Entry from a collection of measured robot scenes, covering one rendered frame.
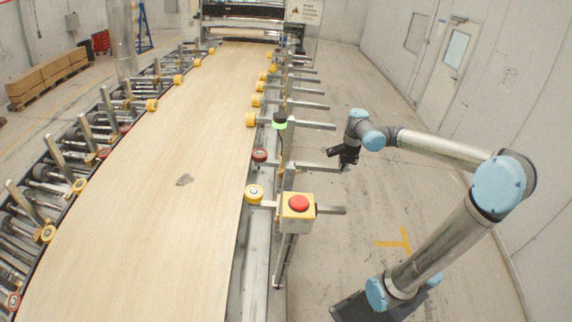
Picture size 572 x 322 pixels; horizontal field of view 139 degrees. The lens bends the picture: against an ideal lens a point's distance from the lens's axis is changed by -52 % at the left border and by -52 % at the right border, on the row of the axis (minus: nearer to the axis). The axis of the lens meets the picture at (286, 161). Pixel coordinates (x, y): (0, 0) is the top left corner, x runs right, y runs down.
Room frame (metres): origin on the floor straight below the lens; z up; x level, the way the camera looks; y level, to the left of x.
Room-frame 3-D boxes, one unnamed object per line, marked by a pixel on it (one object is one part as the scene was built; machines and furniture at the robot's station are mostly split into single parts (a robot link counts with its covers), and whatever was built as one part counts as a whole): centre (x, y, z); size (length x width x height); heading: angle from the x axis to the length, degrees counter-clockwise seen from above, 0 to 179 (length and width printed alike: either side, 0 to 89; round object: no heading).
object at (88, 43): (5.21, 6.70, 0.36); 0.58 x 0.56 x 0.72; 92
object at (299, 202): (0.31, -0.04, 1.22); 0.04 x 0.04 x 0.02
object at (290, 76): (1.32, 0.05, 0.92); 0.04 x 0.04 x 0.48; 5
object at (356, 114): (0.88, -0.29, 1.14); 0.10 x 0.09 x 0.12; 18
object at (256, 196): (0.60, 0.11, 0.85); 0.08 x 0.08 x 0.11
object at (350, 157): (0.89, -0.30, 0.97); 0.09 x 0.08 x 0.12; 95
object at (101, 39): (6.13, 6.83, 0.41); 0.76 x 0.48 x 0.81; 9
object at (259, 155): (0.85, 0.13, 0.85); 0.08 x 0.08 x 0.11
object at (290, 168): (0.57, -0.02, 0.87); 0.04 x 0.04 x 0.48; 5
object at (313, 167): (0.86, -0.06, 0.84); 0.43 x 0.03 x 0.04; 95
